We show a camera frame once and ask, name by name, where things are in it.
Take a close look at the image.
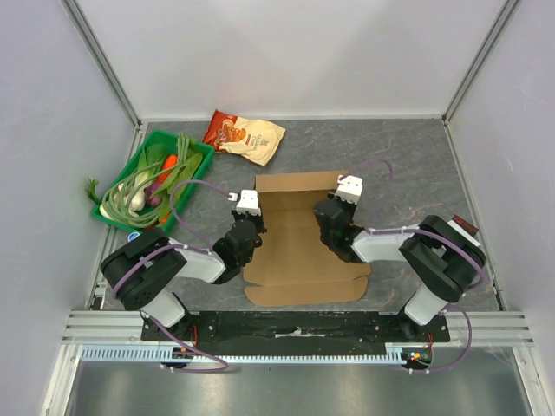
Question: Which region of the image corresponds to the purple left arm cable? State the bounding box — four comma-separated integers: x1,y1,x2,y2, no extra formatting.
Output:
111,179,238,300

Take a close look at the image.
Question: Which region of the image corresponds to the aluminium corner post left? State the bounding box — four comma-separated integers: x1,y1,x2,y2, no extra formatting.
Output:
61,0,142,129

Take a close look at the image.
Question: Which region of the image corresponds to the green leafy vegetable outside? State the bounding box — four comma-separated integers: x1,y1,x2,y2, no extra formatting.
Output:
85,179,101,205

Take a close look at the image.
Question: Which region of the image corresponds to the cassava chips snack bag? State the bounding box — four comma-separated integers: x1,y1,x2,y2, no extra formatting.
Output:
203,110,286,166

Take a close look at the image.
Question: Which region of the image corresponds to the blue slotted cable duct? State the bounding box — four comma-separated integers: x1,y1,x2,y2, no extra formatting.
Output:
81,343,407,365

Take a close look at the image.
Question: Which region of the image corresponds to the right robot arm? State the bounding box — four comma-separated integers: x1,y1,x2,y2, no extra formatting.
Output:
314,196,486,341

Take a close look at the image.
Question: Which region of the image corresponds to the aluminium corner post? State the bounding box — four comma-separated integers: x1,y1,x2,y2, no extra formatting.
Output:
441,0,521,127
61,0,142,129

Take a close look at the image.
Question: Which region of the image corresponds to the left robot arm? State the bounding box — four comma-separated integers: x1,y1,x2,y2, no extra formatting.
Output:
101,208,266,341

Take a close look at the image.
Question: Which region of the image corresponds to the orange carrot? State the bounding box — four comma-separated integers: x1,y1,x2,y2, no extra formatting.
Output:
155,154,179,184

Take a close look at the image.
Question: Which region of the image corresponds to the green long beans bundle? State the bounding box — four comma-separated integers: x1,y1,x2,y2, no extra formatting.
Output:
98,133,203,230

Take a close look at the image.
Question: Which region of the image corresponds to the dark red small packet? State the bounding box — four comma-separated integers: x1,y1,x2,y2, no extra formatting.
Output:
452,215,479,237

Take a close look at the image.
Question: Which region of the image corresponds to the green plastic basket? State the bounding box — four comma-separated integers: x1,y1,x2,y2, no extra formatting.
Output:
86,130,215,232

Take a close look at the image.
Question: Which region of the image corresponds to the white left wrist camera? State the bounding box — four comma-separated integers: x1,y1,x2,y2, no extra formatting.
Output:
227,190,262,216

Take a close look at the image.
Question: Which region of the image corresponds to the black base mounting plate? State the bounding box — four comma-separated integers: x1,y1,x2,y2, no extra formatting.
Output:
140,309,452,348

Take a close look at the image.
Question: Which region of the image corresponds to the purple radish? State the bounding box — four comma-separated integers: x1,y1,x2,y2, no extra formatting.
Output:
144,181,163,207

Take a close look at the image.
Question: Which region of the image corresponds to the aluminium corner post right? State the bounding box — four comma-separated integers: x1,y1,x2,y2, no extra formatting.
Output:
441,0,521,127

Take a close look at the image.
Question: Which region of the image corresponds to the bok choy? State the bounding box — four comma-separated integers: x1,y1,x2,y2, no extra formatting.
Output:
106,145,167,218

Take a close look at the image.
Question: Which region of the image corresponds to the brown cardboard box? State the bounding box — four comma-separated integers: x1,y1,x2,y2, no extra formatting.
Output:
243,171,370,308

